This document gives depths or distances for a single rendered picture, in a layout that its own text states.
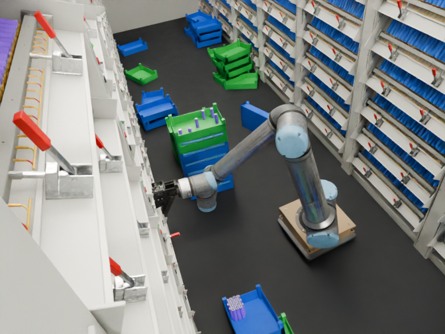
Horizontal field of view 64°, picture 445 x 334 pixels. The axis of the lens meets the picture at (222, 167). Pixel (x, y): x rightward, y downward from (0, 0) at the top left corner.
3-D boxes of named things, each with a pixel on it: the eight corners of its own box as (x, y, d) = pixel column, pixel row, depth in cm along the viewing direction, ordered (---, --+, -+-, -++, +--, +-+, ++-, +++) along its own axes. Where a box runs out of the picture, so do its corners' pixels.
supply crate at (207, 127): (217, 112, 225) (215, 102, 220) (226, 130, 210) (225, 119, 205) (170, 125, 221) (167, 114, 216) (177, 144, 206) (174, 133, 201)
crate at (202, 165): (221, 142, 241) (220, 133, 236) (230, 161, 226) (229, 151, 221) (178, 154, 237) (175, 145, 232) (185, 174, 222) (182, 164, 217)
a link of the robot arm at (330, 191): (332, 198, 196) (337, 176, 184) (334, 224, 185) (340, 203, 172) (303, 196, 199) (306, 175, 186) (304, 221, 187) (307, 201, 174)
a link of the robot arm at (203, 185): (219, 194, 165) (218, 179, 158) (193, 201, 163) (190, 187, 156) (213, 179, 171) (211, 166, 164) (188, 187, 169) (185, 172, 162)
